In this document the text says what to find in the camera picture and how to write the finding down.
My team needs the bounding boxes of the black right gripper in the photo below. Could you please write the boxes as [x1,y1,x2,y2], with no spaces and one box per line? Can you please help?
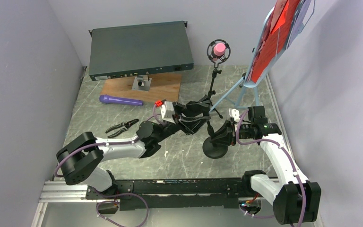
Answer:
[210,120,254,146]

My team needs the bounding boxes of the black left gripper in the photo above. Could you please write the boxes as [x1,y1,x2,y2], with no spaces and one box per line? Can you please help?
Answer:
[155,102,211,143]

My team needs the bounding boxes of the black round-base mic stand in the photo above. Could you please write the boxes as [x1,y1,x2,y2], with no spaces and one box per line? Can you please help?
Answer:
[186,95,231,159]

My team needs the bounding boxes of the purple microphone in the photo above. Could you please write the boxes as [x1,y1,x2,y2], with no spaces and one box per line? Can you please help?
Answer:
[99,95,143,106]

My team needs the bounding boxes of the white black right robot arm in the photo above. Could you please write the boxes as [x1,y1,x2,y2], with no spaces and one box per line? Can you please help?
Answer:
[202,106,321,226]

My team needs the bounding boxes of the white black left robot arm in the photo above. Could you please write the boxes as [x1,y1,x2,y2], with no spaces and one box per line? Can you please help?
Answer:
[54,100,211,199]

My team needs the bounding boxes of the wooden board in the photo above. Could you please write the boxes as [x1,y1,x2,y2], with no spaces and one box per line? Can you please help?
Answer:
[100,73,182,104]

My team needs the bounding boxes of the black tripod mic stand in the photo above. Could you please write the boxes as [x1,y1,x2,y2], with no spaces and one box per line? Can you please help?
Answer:
[206,67,222,107]

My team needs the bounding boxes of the dark green rack unit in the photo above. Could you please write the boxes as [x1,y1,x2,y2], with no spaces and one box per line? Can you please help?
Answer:
[89,21,194,81]

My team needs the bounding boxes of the red sheet music papers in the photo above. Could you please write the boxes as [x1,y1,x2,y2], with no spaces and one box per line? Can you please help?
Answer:
[246,0,302,85]

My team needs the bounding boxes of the light blue music stand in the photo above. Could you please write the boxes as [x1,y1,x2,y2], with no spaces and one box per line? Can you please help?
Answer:
[210,0,316,111]

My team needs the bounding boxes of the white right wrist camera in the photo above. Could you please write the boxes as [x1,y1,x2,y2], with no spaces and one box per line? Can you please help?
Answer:
[228,108,241,124]

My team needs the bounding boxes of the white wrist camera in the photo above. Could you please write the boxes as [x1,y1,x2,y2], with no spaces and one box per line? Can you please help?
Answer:
[228,108,241,124]
[153,100,175,124]

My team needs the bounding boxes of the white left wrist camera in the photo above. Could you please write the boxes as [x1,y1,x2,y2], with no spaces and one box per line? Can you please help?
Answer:
[153,100,175,124]

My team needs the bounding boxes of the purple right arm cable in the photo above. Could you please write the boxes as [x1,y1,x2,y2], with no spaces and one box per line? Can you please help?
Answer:
[234,108,309,227]

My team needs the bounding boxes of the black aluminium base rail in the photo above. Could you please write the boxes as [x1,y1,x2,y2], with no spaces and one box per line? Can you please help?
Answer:
[40,177,268,214]

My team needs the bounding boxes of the grey metal bracket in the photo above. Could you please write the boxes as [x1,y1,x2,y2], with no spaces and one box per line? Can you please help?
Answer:
[132,75,152,91]

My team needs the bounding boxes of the black wire stripper pliers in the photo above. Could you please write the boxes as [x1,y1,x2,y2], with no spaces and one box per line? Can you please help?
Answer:
[105,119,139,139]

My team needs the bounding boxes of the pink microphone in shock mount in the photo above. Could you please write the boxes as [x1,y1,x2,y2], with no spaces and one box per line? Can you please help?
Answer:
[207,39,231,68]

